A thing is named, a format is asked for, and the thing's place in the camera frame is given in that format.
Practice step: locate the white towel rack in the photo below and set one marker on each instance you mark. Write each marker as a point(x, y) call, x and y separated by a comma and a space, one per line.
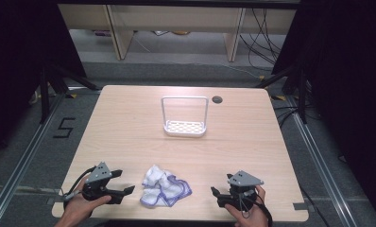
point(185, 128)

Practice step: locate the yellow black floor tape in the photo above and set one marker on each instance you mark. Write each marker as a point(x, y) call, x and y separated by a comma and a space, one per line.
point(71, 95)
point(279, 98)

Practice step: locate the person's left hand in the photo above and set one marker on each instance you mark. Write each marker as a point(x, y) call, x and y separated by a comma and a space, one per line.
point(79, 208)

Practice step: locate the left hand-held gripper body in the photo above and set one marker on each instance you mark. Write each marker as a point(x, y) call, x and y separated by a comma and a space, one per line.
point(96, 178)

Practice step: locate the grey tape strip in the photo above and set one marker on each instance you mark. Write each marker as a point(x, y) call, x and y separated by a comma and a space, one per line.
point(299, 206)

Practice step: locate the beige desk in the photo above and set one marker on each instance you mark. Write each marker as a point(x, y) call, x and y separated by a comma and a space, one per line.
point(176, 17)

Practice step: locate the black curtain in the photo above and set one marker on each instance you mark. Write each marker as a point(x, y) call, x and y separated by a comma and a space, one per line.
point(343, 78)
point(16, 63)

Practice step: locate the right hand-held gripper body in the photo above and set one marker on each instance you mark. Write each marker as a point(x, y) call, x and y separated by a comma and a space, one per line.
point(242, 189)

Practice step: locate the aluminium floor rail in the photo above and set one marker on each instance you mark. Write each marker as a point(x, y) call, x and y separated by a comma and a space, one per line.
point(22, 164)
point(321, 164)

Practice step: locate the black metal stand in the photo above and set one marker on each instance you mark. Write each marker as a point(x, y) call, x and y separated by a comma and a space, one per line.
point(50, 85)
point(298, 88)

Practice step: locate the person's right hand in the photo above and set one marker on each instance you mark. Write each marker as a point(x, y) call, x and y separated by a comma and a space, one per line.
point(253, 216)

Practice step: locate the white cloth with purple edge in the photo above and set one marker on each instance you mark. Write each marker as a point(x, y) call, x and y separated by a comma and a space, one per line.
point(165, 187)

